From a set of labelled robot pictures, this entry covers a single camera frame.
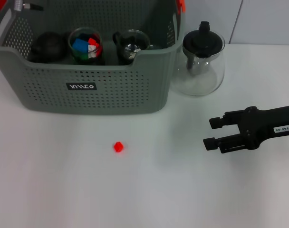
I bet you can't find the grey perforated storage bin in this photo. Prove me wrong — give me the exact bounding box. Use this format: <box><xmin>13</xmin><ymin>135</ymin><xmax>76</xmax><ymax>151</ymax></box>
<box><xmin>0</xmin><ymin>0</ymin><xmax>186</xmax><ymax>116</ymax></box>

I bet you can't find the black ceramic teapot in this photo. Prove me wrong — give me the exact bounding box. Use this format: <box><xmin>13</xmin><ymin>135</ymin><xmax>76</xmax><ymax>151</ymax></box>
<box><xmin>29</xmin><ymin>31</ymin><xmax>68</xmax><ymax>64</ymax></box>

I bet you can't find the blue square toy brick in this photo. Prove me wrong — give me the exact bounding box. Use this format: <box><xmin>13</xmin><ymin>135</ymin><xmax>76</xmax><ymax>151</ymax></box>
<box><xmin>72</xmin><ymin>38</ymin><xmax>90</xmax><ymax>53</ymax></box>

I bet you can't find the translucent white square brick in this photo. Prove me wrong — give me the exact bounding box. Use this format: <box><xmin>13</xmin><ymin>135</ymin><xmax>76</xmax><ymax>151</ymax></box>
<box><xmin>87</xmin><ymin>45</ymin><xmax>99</xmax><ymax>59</ymax></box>

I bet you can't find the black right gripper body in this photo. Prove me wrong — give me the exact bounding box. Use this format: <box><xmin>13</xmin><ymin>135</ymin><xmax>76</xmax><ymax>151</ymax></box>
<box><xmin>239</xmin><ymin>104</ymin><xmax>289</xmax><ymax>152</ymax></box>

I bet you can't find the left gripper connector cable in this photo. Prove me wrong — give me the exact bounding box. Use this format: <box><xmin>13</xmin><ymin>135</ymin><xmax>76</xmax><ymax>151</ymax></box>
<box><xmin>12</xmin><ymin>0</ymin><xmax>45</xmax><ymax>12</ymax></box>

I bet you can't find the glass teapot with black lid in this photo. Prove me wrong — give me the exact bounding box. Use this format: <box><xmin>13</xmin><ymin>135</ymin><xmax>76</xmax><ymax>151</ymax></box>
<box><xmin>171</xmin><ymin>21</ymin><xmax>225</xmax><ymax>97</ymax></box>

